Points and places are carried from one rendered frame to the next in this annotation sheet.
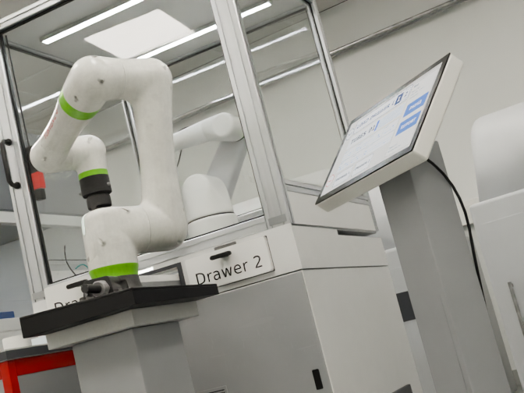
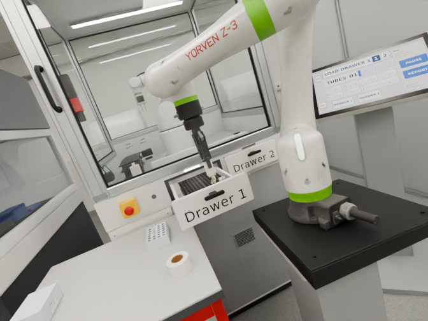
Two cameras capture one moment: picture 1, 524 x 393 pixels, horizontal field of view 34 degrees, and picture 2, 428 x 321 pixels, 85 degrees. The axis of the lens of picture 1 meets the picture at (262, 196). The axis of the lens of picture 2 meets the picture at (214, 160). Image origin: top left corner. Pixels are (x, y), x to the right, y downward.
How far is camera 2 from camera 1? 2.15 m
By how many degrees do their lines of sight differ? 42
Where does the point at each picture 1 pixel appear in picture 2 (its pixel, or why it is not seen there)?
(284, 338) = (283, 193)
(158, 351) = not seen: hidden behind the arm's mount
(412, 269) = (373, 151)
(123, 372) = (363, 274)
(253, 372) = not seen: hidden behind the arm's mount
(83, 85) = not seen: outside the picture
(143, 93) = (309, 23)
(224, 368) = (251, 216)
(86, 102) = (295, 18)
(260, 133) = (268, 75)
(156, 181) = (311, 105)
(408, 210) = (381, 121)
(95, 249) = (319, 172)
